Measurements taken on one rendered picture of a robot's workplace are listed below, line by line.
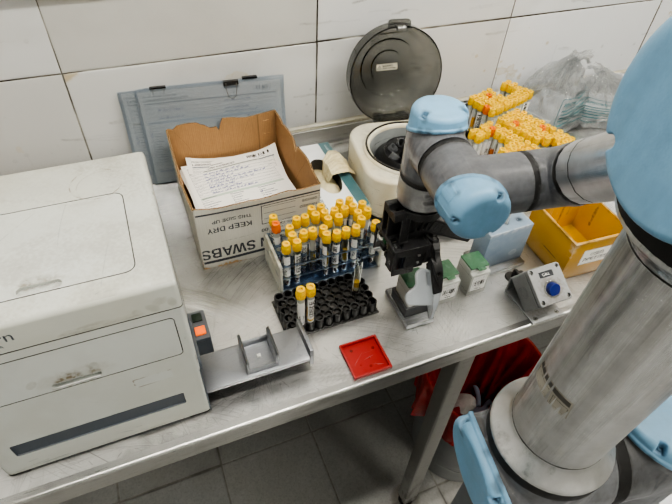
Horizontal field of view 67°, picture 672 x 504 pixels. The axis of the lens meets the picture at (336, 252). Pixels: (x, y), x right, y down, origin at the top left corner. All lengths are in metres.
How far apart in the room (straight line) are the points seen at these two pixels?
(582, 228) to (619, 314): 0.85
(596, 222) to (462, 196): 0.63
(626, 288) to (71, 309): 0.51
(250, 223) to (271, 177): 0.19
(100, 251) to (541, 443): 0.50
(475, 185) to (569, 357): 0.24
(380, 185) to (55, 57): 0.66
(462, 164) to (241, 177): 0.62
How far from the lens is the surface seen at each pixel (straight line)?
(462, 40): 1.42
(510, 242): 1.04
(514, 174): 0.63
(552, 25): 1.59
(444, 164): 0.62
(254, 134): 1.19
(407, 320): 0.92
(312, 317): 0.88
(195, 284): 1.00
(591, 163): 0.59
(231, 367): 0.83
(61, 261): 0.66
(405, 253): 0.78
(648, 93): 0.29
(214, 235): 0.96
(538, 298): 0.97
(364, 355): 0.88
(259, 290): 0.97
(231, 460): 1.76
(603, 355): 0.39
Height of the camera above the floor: 1.61
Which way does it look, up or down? 45 degrees down
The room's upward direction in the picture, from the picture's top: 4 degrees clockwise
